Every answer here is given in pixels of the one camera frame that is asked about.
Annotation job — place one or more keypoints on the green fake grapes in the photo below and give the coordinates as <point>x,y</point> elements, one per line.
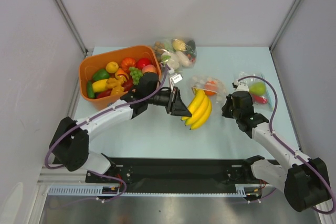
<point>136,74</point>

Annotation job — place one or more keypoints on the zip bag of fruit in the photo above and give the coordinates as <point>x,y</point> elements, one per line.
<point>197,82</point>

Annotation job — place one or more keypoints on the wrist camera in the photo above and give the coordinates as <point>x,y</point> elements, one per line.
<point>240,86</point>
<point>174,79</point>

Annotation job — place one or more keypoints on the green fake cucumber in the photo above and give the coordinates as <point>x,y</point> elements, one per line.
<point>90,91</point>

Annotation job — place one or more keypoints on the zip bag of vegetables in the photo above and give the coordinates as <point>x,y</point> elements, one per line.
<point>175,54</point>

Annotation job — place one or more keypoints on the fake orange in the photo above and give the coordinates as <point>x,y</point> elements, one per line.
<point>210,88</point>

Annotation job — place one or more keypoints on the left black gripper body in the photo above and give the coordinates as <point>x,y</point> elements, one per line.
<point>172,97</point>

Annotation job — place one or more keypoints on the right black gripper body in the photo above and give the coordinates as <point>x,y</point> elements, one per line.
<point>227,109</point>

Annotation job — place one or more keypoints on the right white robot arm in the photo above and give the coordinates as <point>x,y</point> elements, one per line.
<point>303,180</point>

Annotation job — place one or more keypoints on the red fake apple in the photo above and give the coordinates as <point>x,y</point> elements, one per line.
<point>141,63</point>

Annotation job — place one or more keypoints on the yellow fake mango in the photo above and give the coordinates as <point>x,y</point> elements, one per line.
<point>99,86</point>

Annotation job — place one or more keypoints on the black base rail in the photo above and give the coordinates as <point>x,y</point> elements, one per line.
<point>180,176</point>

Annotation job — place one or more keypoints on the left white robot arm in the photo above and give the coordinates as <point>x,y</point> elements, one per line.
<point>70,143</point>

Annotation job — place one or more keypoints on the orange fake pumpkin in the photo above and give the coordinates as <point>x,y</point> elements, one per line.
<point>128,62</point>

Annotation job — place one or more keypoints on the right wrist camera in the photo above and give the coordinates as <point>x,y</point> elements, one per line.
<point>240,86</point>

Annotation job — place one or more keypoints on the zip bag with pear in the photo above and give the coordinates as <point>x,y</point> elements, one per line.
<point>258,89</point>

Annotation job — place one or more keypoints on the yellow fake lemon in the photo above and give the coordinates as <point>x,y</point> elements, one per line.
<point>112,67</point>

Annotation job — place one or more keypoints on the yellow fake banana bunch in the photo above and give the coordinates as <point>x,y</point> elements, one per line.
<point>200,108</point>

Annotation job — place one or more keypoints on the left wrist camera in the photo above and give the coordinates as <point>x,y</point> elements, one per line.
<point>174,79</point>

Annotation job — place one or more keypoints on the green fake bell pepper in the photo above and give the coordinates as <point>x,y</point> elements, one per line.
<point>100,75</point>

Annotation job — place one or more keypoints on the fake peach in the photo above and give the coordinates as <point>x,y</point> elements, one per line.
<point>149,68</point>

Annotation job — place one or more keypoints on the orange plastic bin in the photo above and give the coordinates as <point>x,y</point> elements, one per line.
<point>118,83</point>

